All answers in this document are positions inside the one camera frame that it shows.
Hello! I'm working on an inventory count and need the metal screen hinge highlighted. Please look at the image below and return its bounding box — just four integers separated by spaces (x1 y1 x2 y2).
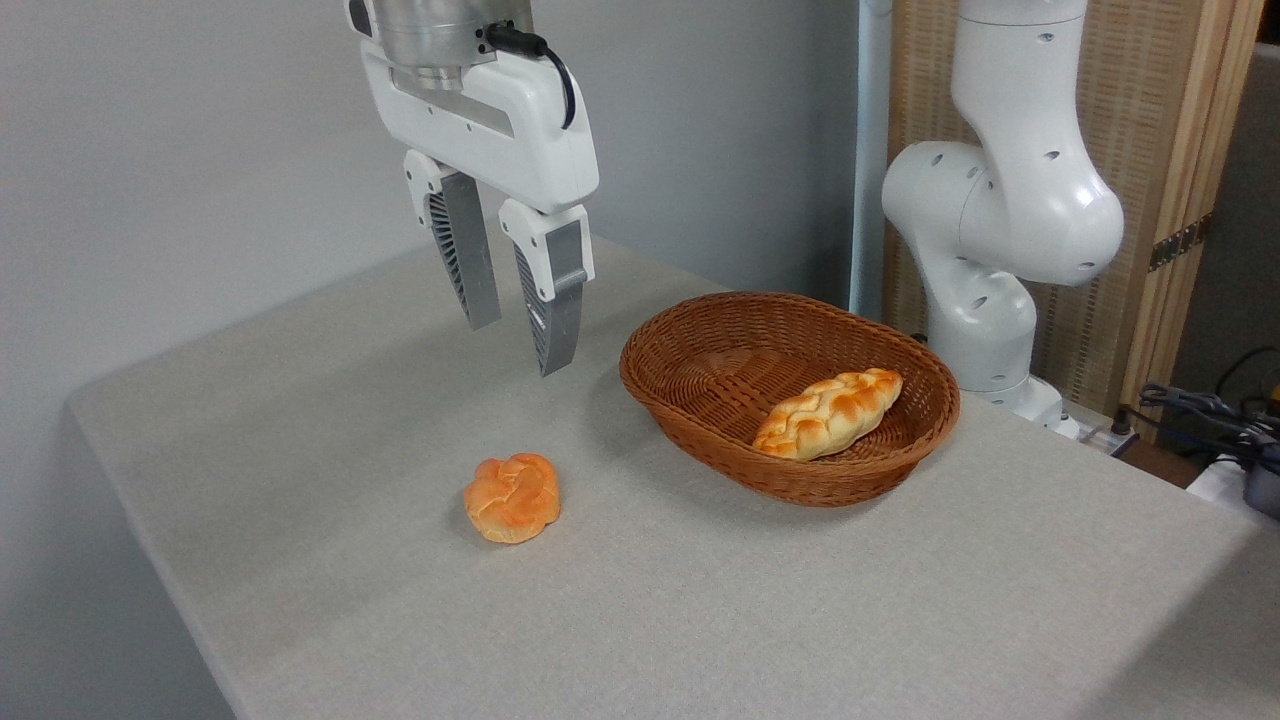
1148 214 1214 273

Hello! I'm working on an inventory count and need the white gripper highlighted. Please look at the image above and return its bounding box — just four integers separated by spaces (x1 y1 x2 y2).
347 0 601 378

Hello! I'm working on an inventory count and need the brown wicker basket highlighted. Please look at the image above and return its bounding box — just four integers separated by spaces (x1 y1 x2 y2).
619 291 961 508

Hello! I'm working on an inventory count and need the long braided bread loaf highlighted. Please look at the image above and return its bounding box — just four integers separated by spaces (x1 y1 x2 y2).
752 368 904 462

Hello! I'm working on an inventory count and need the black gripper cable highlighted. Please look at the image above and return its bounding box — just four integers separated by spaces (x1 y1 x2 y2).
485 24 579 131

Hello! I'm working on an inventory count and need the round knotted bread roll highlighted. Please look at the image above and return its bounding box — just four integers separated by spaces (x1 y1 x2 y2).
463 453 561 545

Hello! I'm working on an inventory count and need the bundle of dark cables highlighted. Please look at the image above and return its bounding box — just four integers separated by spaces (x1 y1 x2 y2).
1138 346 1280 461

